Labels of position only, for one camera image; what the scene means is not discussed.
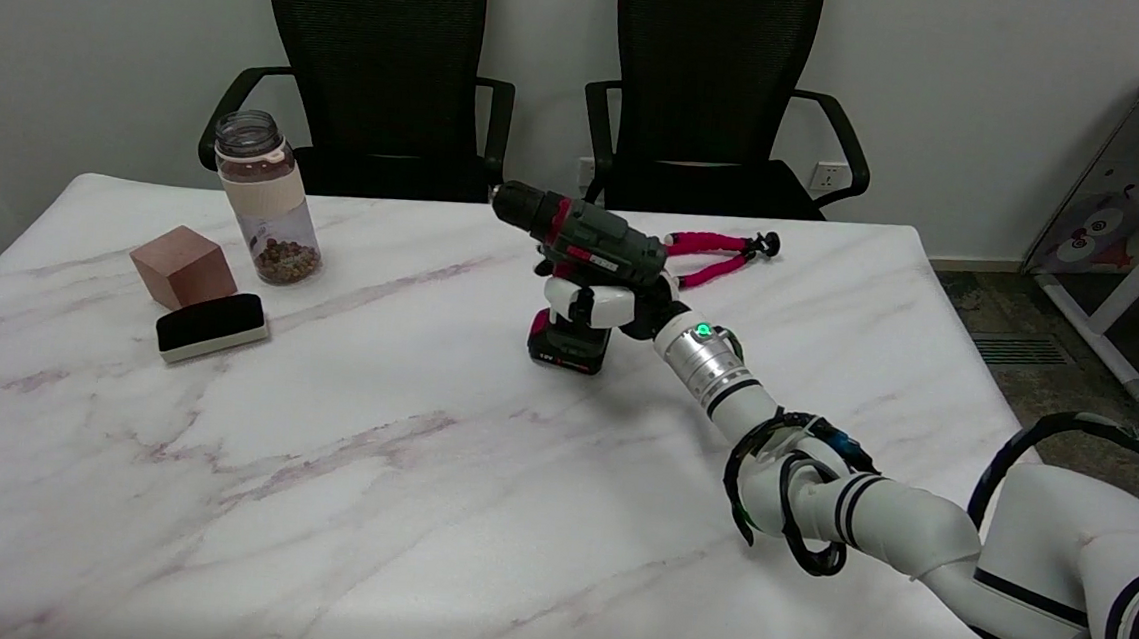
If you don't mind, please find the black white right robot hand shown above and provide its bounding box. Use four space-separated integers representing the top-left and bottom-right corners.
534 260 684 345

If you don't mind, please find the green red power screwdriver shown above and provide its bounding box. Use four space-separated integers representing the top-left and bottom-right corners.
479 179 675 380

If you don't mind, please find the pink flexible mini tripod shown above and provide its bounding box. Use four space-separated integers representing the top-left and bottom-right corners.
659 223 782 297

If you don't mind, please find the black mesh office chair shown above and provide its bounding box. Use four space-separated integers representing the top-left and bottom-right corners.
575 0 884 228
194 0 523 209

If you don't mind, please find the clear bottle with nuts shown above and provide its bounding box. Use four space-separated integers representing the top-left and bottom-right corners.
203 107 332 290

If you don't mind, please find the black white board eraser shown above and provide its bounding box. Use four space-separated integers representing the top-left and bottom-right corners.
152 287 272 372

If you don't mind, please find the dark floor vent grille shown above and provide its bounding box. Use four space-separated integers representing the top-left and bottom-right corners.
967 332 1070 371

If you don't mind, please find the brown wooden cube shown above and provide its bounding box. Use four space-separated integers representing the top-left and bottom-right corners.
125 222 242 315

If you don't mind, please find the white desk with cartoon panel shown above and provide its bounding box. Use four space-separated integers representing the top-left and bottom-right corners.
1010 61 1139 405

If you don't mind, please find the black cable loop at forearm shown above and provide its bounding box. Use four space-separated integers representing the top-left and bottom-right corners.
716 405 887 582

